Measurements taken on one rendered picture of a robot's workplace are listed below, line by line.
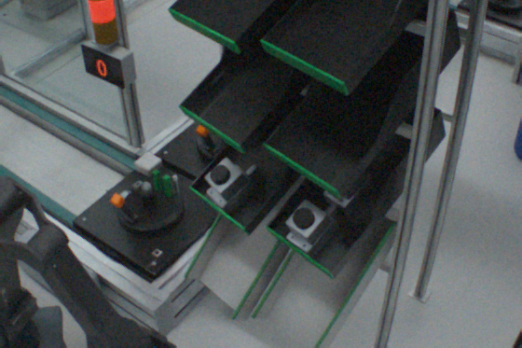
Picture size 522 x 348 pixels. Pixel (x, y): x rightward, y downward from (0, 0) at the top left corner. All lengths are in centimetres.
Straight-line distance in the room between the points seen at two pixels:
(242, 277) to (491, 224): 64
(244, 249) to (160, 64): 96
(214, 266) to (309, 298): 19
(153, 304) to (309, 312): 30
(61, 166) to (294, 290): 72
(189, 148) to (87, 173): 25
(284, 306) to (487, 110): 96
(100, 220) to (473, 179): 88
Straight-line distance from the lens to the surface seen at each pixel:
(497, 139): 180
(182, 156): 151
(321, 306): 112
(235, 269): 119
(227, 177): 100
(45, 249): 77
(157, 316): 126
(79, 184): 157
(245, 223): 104
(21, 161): 169
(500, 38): 211
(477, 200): 161
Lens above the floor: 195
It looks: 41 degrees down
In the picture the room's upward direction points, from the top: 2 degrees counter-clockwise
